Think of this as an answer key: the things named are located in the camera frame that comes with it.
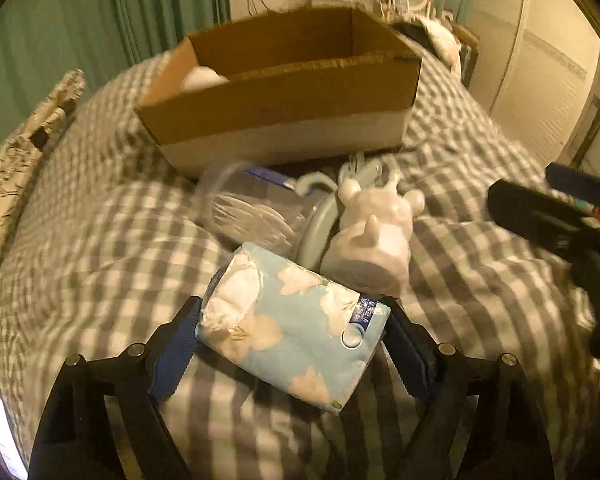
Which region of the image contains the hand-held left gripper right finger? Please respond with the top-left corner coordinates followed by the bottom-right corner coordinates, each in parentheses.
top-left (379, 296), bottom-right (556, 480)

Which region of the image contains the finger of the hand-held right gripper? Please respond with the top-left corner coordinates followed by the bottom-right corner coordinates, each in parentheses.
top-left (545, 162), bottom-right (600, 227)
top-left (487, 178), bottom-right (600, 257)

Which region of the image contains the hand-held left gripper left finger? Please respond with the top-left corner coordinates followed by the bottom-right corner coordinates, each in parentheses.
top-left (29, 296), bottom-right (203, 480)

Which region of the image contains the light blue floral tissue pack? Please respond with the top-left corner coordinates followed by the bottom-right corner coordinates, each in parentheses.
top-left (195, 242), bottom-right (392, 416)

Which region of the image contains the brown cardboard box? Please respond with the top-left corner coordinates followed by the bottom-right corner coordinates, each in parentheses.
top-left (135, 7), bottom-right (423, 179)

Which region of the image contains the white rhino figurine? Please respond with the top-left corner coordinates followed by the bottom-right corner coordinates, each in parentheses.
top-left (321, 169), bottom-right (426, 297)

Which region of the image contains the grey white checked blanket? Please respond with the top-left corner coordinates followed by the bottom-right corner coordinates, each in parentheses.
top-left (0, 45), bottom-right (600, 480)

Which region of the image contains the white wardrobe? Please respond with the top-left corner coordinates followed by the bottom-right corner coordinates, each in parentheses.
top-left (462, 0), bottom-right (600, 158)

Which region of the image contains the clear plastic jug grey lid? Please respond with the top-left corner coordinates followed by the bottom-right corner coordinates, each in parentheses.
top-left (195, 159), bottom-right (342, 272)

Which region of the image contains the wooden bedside table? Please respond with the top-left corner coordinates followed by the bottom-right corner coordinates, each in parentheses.
top-left (449, 23), bottom-right (481, 87)

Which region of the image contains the white plastic hanger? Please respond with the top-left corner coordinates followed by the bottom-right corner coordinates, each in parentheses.
top-left (337, 152), bottom-right (382, 187)

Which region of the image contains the black and white cloth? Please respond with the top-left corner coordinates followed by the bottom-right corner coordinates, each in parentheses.
top-left (394, 16), bottom-right (464, 75)

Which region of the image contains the floral patterned pillow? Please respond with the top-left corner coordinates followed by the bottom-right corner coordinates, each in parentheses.
top-left (0, 69), bottom-right (86, 306)

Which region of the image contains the white soft item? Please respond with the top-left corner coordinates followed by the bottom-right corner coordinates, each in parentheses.
top-left (182, 65), bottom-right (230, 91)

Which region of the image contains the green curtain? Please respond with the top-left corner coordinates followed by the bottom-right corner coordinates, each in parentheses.
top-left (0, 0), bottom-right (231, 153)

